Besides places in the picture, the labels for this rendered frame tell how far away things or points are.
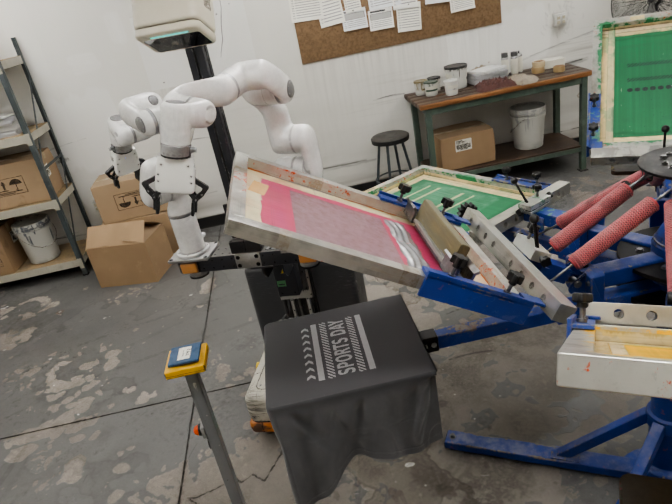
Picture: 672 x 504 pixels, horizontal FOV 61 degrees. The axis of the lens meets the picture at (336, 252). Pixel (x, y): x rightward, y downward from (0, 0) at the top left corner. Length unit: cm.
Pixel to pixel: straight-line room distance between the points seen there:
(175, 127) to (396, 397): 93
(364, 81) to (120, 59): 212
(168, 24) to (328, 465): 136
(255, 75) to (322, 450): 109
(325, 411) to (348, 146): 408
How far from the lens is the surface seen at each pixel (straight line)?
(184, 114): 147
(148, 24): 183
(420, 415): 172
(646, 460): 241
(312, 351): 179
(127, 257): 487
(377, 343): 176
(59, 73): 557
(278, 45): 529
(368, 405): 165
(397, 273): 135
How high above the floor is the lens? 197
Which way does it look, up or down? 26 degrees down
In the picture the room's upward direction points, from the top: 11 degrees counter-clockwise
